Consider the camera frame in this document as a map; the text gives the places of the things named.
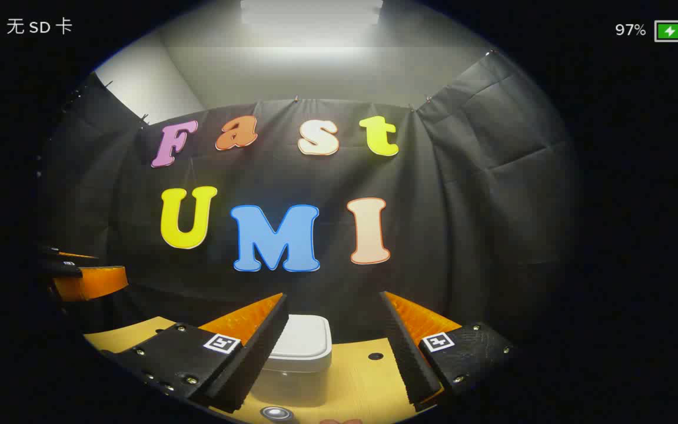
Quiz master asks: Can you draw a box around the wooden desktop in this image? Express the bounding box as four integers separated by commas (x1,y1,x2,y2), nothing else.
83,316,446,424

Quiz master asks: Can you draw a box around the white desktop garbage bin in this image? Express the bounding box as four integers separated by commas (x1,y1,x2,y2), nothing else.
251,314,334,407

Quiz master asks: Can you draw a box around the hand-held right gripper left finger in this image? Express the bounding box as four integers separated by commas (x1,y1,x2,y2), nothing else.
101,293,290,414

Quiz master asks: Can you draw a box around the black backdrop cloth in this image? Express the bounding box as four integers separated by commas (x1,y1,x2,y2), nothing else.
36,50,581,354

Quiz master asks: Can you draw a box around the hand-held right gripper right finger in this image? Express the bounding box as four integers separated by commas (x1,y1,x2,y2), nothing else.
379,291,517,413

